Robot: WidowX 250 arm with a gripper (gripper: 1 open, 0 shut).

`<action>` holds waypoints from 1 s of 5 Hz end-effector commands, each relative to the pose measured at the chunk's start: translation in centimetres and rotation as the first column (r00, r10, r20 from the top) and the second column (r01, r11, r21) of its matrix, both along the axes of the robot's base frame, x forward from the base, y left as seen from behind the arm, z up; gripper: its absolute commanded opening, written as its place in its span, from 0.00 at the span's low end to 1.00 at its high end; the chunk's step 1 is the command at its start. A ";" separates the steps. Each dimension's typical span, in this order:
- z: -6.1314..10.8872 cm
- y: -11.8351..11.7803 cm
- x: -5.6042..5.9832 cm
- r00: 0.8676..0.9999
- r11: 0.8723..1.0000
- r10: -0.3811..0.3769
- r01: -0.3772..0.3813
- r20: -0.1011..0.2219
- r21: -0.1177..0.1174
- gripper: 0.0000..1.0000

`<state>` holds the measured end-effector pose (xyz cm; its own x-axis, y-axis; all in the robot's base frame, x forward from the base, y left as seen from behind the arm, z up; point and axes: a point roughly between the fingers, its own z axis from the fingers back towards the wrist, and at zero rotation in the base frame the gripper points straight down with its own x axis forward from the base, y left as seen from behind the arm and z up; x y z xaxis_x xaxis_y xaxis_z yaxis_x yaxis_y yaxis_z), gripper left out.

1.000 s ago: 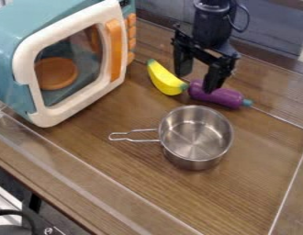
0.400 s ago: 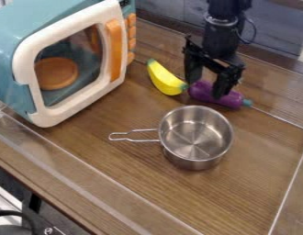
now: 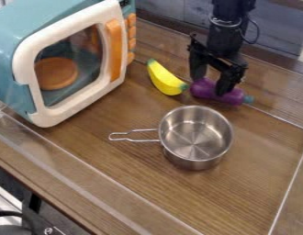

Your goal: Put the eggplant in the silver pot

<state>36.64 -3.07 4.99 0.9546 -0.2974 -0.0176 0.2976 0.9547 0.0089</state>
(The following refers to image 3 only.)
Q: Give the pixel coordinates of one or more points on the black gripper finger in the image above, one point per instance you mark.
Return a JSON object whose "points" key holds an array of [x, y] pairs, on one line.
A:
{"points": [[230, 78], [198, 65]]}

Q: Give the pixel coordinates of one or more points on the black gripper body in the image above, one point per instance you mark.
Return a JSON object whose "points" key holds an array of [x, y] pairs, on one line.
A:
{"points": [[218, 61]]}

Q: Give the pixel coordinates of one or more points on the purple toy eggplant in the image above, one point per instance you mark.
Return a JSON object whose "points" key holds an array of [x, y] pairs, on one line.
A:
{"points": [[203, 88]]}

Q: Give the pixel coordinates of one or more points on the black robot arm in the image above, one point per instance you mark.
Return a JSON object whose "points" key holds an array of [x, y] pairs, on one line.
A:
{"points": [[231, 28]]}

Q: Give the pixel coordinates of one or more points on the yellow toy banana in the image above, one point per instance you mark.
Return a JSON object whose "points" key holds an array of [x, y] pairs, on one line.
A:
{"points": [[165, 80]]}

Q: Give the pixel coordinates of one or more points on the blue toy microwave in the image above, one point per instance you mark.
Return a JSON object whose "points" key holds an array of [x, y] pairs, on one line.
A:
{"points": [[91, 31]]}

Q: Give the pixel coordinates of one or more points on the orange microwave turntable plate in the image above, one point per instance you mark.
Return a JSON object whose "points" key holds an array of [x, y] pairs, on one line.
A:
{"points": [[56, 73]]}

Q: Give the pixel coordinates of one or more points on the silver pot with handle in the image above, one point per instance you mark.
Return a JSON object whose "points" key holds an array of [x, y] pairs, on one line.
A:
{"points": [[195, 134]]}

